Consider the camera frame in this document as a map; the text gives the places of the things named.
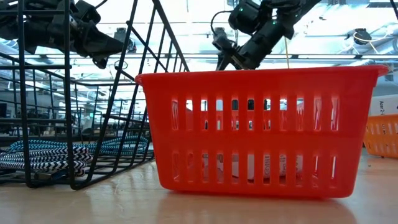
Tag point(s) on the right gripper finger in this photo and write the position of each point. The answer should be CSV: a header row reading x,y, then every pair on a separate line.
x,y
224,60
240,63

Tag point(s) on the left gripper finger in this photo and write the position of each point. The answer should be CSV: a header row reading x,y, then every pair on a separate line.
x,y
99,35
96,47

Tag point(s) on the red slotted plastic basket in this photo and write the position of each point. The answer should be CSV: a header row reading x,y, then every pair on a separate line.
x,y
258,140

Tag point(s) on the large white box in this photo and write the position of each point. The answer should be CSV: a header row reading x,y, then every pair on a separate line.
x,y
388,104

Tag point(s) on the orange slotted plastic basket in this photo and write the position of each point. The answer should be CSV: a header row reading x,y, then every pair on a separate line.
x,y
381,141

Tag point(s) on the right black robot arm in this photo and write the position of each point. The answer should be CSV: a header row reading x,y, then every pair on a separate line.
x,y
248,15

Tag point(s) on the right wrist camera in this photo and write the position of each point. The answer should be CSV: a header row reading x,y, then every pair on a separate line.
x,y
224,39

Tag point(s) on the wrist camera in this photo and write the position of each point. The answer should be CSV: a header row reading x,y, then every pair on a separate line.
x,y
85,12
224,39

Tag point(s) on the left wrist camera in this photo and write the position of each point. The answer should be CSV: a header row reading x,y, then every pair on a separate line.
x,y
85,12

